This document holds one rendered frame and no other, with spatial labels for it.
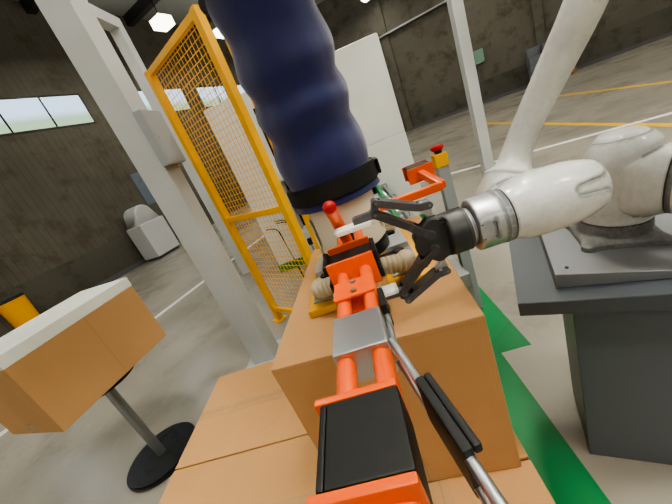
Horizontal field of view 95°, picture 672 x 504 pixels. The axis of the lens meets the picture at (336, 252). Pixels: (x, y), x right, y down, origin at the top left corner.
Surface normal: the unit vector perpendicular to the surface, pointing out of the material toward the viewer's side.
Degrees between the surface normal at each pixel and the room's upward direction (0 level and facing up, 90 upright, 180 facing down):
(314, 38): 77
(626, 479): 0
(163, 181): 90
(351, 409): 1
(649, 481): 0
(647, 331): 90
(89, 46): 90
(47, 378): 90
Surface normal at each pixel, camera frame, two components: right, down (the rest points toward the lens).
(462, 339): -0.07, 0.39
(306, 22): 0.54, -0.18
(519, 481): -0.36, -0.87
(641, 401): -0.38, 0.47
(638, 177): -0.76, 0.32
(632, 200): -0.70, 0.54
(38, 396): 0.90, -0.24
